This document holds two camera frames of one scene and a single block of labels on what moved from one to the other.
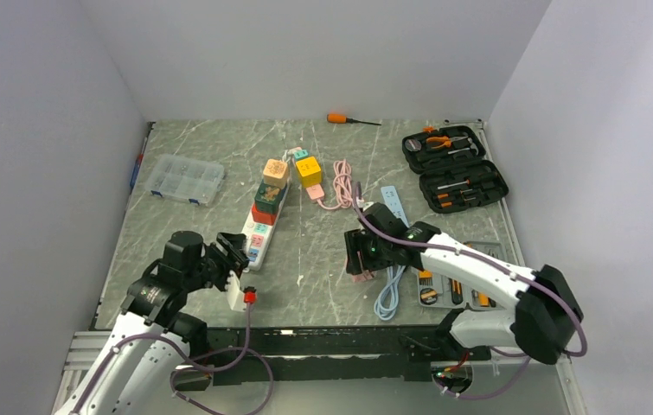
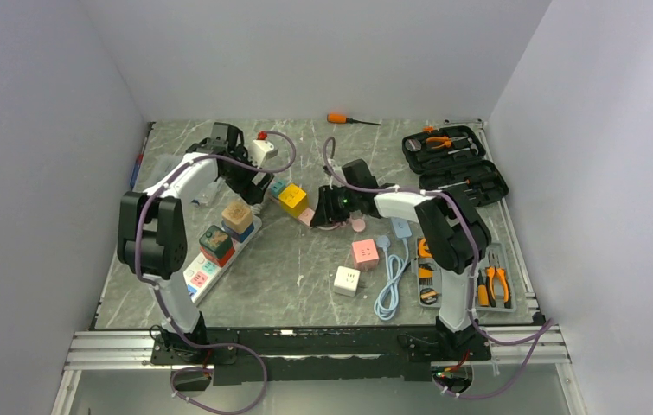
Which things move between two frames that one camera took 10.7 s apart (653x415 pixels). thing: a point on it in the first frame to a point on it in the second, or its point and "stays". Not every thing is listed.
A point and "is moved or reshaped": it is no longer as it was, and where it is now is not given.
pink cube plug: (365, 275) is moved or reshaped
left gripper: (234, 260) to (248, 190)
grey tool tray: (438, 290) stays
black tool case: (454, 172) stays
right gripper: (355, 240) to (326, 212)
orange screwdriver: (342, 118) stays
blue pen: (137, 166) stays
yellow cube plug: (309, 171) to (293, 200)
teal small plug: (300, 154) to (277, 187)
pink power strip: (316, 192) to (305, 214)
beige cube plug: (275, 174) to (237, 216)
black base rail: (316, 354) stays
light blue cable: (386, 303) stays
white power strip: (258, 238) is moved or reshaped
